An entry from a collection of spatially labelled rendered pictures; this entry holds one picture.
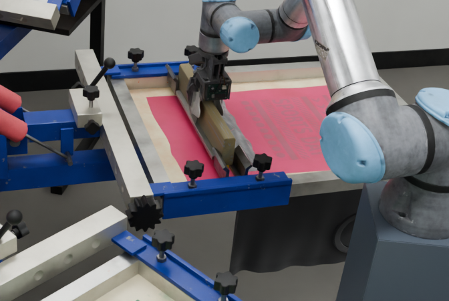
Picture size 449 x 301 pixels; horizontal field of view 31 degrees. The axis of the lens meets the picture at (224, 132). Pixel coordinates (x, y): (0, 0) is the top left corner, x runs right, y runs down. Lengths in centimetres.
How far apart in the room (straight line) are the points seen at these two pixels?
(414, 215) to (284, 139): 74
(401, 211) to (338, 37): 32
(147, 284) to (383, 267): 46
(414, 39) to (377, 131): 359
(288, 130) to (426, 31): 281
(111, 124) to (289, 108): 56
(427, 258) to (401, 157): 22
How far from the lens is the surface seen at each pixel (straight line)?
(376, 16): 462
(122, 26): 409
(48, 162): 197
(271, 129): 210
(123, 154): 178
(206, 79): 190
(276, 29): 178
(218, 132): 187
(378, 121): 126
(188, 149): 197
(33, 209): 334
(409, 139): 128
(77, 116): 185
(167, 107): 214
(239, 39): 173
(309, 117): 218
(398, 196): 140
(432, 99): 134
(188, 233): 324
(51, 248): 153
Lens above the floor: 202
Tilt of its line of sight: 31 degrees down
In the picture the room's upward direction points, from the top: 7 degrees clockwise
